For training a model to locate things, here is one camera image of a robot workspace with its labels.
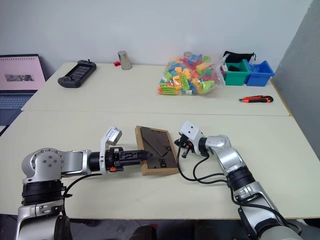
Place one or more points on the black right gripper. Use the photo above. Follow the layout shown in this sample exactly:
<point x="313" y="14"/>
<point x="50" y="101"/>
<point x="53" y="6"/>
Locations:
<point x="185" y="142"/>

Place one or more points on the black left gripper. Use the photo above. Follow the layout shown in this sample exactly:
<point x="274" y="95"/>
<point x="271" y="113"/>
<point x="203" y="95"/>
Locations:
<point x="115" y="160"/>

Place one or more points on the wooden picture frame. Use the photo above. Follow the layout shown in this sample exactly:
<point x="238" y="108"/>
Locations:
<point x="160" y="157"/>

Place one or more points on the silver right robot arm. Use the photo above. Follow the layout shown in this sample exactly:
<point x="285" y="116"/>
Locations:
<point x="235" y="162"/>

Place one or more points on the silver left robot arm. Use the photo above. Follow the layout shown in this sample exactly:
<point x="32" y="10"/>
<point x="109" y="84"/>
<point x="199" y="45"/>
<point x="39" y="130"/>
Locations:
<point x="47" y="162"/>

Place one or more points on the dark rounded shape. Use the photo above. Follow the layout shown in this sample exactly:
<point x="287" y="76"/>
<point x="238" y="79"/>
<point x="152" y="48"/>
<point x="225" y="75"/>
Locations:
<point x="146" y="232"/>

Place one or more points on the clear bag of colourful blocks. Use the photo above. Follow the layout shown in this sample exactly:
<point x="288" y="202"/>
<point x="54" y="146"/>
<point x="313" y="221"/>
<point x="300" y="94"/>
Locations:
<point x="190" y="75"/>

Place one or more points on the orange black utility knife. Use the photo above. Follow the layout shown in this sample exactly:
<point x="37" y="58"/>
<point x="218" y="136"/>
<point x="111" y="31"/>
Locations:
<point x="257" y="99"/>

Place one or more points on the green plastic bin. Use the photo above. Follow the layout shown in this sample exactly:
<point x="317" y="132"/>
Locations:
<point x="236" y="75"/>

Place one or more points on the small red block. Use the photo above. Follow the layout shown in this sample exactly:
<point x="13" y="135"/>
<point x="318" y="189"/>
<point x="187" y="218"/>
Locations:
<point x="116" y="63"/>

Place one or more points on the silver metal cup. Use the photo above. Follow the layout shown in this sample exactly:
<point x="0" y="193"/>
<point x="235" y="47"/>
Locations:
<point x="124" y="60"/>

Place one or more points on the black handheld game console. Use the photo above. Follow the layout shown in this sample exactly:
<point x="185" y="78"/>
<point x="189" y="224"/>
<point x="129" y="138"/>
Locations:
<point x="76" y="73"/>

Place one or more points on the blue plastic bin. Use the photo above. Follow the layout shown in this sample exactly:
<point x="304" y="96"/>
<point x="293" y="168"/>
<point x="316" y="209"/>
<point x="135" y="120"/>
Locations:
<point x="260" y="73"/>

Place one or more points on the grey partition panel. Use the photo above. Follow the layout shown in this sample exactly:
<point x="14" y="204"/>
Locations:
<point x="300" y="75"/>

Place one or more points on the open laptop with pink screen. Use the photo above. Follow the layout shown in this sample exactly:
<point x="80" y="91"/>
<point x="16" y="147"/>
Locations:
<point x="17" y="80"/>

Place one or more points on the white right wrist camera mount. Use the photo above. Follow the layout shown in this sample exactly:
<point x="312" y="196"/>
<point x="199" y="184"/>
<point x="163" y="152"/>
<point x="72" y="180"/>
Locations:
<point x="191" y="130"/>

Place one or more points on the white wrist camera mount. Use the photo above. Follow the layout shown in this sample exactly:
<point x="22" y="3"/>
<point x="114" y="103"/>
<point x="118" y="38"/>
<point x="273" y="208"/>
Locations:
<point x="107" y="146"/>
<point x="191" y="130"/>

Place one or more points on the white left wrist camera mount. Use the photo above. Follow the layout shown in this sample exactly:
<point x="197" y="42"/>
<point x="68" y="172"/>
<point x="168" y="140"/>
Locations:
<point x="107" y="146"/>

